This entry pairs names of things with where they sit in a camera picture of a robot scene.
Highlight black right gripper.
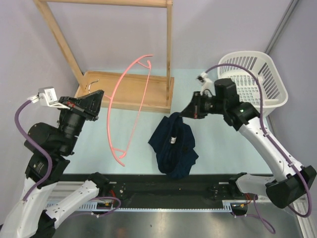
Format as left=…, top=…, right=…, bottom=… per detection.
left=179, top=92, right=225, bottom=119

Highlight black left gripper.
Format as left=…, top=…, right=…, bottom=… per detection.
left=58, top=89, right=106, bottom=153

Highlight navy blue shorts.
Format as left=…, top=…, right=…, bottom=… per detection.
left=148, top=112, right=199, bottom=179

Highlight pink clothes hanger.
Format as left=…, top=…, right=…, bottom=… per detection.
left=86, top=54, right=154, bottom=167

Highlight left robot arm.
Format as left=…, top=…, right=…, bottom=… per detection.
left=0, top=87, right=110, bottom=238

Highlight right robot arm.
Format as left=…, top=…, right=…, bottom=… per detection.
left=180, top=78, right=317, bottom=209

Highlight wooden clothes rack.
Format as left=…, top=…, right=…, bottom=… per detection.
left=34, top=0, right=174, bottom=113

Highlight white plastic laundry basket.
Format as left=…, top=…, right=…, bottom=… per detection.
left=217, top=51, right=288, bottom=118

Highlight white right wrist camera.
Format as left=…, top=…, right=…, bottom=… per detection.
left=197, top=71, right=213, bottom=95

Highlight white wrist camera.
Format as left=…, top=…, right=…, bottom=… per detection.
left=197, top=71, right=213, bottom=95
left=27, top=86, right=70, bottom=110

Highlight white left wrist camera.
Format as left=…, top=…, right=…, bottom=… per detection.
left=27, top=86, right=70, bottom=110

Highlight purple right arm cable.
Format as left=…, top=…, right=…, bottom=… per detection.
left=205, top=63, right=312, bottom=218

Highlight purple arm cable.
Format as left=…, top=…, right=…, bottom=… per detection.
left=205, top=63, right=312, bottom=218
left=14, top=99, right=53, bottom=201

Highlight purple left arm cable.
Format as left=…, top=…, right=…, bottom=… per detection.
left=14, top=99, right=53, bottom=201

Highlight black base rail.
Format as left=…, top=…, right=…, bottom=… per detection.
left=58, top=174, right=275, bottom=211

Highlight white slotted cable duct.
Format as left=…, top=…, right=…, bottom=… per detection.
left=46, top=200, right=248, bottom=213

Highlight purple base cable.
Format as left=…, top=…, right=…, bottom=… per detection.
left=66, top=197, right=122, bottom=219

